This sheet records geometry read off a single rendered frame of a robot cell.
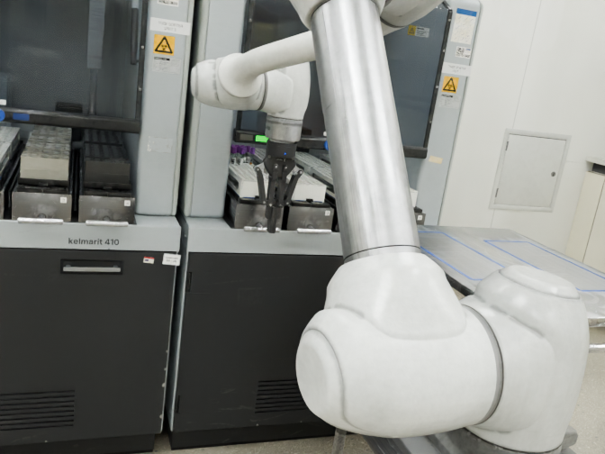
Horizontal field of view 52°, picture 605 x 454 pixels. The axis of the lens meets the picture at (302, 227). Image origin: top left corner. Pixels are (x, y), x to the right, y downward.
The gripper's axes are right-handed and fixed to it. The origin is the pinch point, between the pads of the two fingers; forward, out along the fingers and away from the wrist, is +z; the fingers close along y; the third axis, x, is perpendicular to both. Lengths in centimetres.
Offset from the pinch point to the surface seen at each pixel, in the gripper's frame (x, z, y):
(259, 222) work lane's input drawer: -11.9, 4.5, -0.4
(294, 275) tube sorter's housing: -12.0, 19.8, -12.9
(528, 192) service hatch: -131, 13, -192
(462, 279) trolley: 47, -2, -26
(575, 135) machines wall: -131, -21, -216
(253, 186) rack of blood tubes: -15.5, -4.8, 1.5
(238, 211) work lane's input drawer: -11.9, 1.4, 6.1
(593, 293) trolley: 55, -2, -54
